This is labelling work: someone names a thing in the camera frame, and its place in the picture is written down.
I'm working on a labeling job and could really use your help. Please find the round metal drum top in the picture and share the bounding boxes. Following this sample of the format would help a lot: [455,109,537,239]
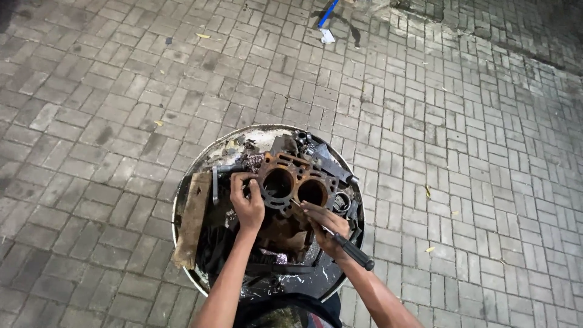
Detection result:
[171,124,366,303]

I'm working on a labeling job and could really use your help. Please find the grey metal engine parts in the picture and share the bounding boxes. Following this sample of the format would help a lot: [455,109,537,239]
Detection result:
[271,130,360,186]

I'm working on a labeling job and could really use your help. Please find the person's left hand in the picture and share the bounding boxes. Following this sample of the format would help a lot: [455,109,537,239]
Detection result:
[229,172,266,233]

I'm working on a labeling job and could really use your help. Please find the blue stick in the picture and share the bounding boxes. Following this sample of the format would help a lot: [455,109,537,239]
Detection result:
[317,0,340,29]

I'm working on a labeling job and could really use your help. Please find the black handled screwdriver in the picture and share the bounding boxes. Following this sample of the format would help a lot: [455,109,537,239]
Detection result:
[290,199,375,272]

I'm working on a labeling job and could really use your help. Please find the person's dark clothing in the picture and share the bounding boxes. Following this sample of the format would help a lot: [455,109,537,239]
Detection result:
[232,293,343,328]

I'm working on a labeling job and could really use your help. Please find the worn wooden plank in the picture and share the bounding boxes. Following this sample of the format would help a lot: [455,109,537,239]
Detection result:
[172,171,213,270]

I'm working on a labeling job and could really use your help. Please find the person's right hand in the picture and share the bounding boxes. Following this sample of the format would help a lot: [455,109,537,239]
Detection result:
[300,201,351,261]

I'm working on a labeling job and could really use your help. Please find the rusty engine cylinder block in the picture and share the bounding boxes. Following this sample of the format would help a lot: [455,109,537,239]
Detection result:
[246,152,340,256]

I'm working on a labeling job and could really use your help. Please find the grey metal wrench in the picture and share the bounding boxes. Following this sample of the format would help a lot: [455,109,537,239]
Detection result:
[211,163,247,207]

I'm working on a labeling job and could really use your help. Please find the metal ring part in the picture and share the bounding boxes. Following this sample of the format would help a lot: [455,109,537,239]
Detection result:
[332,191,352,215]

